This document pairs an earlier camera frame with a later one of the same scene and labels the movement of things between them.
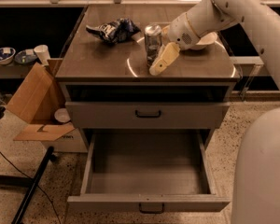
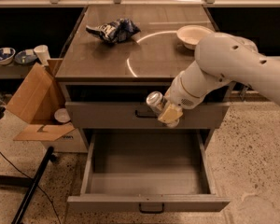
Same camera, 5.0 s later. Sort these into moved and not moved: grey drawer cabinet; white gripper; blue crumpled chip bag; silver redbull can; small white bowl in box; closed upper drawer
Moved: white gripper; silver redbull can
Not moved: small white bowl in box; closed upper drawer; grey drawer cabinet; blue crumpled chip bag
